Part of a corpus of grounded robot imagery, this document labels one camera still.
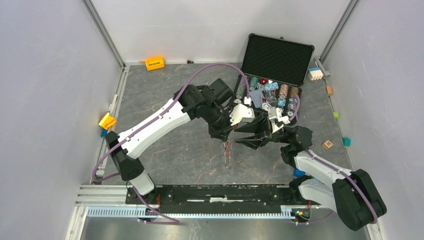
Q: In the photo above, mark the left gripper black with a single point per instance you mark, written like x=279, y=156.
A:
x=220, y=133

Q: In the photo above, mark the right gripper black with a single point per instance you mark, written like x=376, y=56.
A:
x=258, y=140

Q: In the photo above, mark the red handled keyring tool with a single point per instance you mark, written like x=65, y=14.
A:
x=227, y=154

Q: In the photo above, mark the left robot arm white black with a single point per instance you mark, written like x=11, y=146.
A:
x=191, y=103

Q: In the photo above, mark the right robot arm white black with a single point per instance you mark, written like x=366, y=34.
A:
x=351, y=194

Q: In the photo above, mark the blue green white brick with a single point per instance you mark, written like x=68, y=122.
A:
x=301, y=174

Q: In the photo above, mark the black poker chip case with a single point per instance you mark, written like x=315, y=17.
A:
x=276, y=69

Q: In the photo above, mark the wooden letter cube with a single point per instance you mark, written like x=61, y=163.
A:
x=327, y=145

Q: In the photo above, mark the green small cube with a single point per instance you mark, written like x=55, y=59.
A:
x=336, y=115

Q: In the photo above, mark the white blue toy block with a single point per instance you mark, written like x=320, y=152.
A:
x=315, y=73

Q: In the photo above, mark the small wooden cube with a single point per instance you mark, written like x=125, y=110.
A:
x=329, y=90

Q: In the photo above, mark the teal small cube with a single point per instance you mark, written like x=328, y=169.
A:
x=346, y=141

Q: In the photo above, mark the orange yellow toy block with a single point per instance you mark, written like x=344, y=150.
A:
x=154, y=63

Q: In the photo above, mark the yellow orange block left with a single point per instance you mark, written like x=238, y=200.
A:
x=107, y=121

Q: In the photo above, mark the blue small block left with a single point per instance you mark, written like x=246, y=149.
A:
x=104, y=132

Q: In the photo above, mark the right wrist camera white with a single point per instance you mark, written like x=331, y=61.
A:
x=277, y=120

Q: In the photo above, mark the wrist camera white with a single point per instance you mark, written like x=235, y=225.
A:
x=242, y=112
x=277, y=120

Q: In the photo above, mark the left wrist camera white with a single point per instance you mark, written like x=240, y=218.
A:
x=242, y=112

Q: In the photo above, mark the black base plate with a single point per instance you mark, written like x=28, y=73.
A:
x=224, y=199

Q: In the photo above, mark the white toothed cable rail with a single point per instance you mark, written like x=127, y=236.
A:
x=144, y=212

